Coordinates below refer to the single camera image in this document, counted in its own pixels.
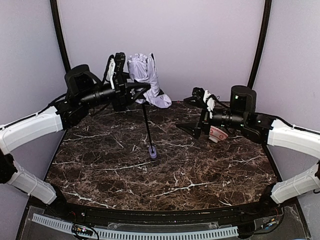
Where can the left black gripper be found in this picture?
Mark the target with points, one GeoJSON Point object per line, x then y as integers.
{"type": "Point", "coordinates": [120, 89]}

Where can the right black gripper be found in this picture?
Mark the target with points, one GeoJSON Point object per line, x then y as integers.
{"type": "Point", "coordinates": [204, 120]}

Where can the lavender folding umbrella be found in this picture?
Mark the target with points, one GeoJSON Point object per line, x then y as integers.
{"type": "Point", "coordinates": [143, 68]}

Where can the red patterned ceramic bowl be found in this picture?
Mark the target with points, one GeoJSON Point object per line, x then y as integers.
{"type": "Point", "coordinates": [217, 135]}

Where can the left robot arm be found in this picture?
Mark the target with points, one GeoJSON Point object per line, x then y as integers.
{"type": "Point", "coordinates": [85, 91]}

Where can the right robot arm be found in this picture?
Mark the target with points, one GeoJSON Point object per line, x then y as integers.
{"type": "Point", "coordinates": [260, 128]}

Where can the small circuit board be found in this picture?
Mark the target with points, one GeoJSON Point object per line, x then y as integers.
{"type": "Point", "coordinates": [81, 231]}

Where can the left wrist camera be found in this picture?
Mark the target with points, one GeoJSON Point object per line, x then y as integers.
{"type": "Point", "coordinates": [114, 67]}

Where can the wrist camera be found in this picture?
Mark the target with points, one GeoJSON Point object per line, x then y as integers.
{"type": "Point", "coordinates": [207, 99]}
{"type": "Point", "coordinates": [114, 67]}

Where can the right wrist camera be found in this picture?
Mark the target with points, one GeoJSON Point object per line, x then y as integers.
{"type": "Point", "coordinates": [207, 99]}

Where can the black front rail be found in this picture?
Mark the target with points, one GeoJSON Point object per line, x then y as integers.
{"type": "Point", "coordinates": [102, 216]}

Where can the left black frame post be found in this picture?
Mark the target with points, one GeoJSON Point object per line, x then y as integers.
{"type": "Point", "coordinates": [59, 34]}

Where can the black frame post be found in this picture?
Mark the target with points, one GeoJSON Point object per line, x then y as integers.
{"type": "Point", "coordinates": [260, 43]}
{"type": "Point", "coordinates": [59, 34]}

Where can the right black frame post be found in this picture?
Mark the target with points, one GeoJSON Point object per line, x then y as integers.
{"type": "Point", "coordinates": [260, 43]}

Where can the grey slotted cable duct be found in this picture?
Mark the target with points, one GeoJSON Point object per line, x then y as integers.
{"type": "Point", "coordinates": [100, 233]}

